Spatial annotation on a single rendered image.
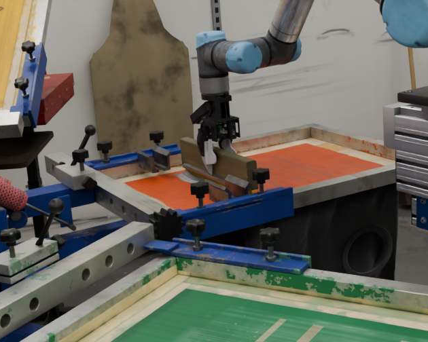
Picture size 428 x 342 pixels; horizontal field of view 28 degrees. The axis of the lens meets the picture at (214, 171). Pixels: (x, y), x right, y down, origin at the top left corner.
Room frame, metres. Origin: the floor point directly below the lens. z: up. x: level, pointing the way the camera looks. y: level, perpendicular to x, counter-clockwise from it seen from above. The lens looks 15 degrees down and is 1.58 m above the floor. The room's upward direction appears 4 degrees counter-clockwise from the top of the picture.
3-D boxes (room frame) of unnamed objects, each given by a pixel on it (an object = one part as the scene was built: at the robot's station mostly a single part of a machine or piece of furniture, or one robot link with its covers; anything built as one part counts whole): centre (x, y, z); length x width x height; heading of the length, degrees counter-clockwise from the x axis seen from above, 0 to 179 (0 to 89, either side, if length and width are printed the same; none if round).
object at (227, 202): (1.85, -0.04, 0.98); 0.30 x 0.05 x 0.07; 118
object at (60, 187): (1.94, 0.38, 1.02); 0.17 x 0.06 x 0.05; 118
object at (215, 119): (2.12, -0.02, 1.14); 0.09 x 0.08 x 0.12; 28
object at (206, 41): (2.12, -0.02, 1.30); 0.09 x 0.08 x 0.11; 35
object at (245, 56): (2.05, -0.09, 1.30); 0.11 x 0.11 x 0.08; 35
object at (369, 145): (2.20, -0.12, 0.97); 0.79 x 0.58 x 0.04; 118
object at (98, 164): (2.34, 0.23, 0.98); 0.30 x 0.05 x 0.07; 118
